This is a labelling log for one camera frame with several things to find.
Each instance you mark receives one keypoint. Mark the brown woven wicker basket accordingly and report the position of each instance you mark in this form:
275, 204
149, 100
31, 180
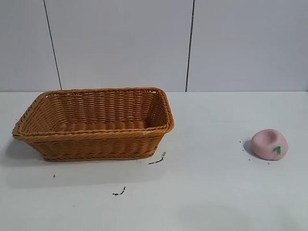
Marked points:
96, 144

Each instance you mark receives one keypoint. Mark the pink toy peach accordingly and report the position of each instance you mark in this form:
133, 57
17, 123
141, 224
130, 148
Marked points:
267, 146

